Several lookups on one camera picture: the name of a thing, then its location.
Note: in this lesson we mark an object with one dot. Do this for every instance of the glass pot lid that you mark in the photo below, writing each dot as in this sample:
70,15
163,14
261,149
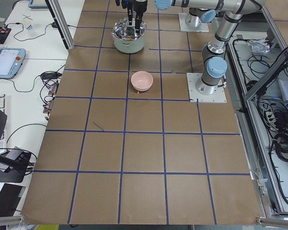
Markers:
121,30

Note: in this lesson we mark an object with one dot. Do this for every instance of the pink bowl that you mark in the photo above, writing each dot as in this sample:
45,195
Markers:
142,81

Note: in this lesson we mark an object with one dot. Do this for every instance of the blue teach pendant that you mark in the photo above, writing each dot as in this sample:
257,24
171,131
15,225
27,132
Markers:
11,59
37,4

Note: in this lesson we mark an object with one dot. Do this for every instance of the black power adapter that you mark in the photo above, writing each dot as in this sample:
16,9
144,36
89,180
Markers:
50,75

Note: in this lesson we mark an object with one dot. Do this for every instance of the paper cup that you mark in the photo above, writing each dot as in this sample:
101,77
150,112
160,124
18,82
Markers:
28,25

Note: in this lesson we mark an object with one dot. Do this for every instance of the aluminium diagonal strut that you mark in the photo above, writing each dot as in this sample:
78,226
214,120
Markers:
271,74

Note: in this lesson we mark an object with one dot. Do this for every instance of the black tripod base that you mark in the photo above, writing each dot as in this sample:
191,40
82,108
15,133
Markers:
15,164

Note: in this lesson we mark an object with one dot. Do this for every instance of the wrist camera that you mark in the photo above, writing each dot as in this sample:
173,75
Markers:
122,3

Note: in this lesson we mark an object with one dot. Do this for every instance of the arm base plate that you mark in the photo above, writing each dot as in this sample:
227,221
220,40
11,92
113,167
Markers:
202,93
190,23

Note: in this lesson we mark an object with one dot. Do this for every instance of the aluminium frame post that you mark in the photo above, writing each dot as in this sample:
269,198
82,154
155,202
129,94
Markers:
62,26

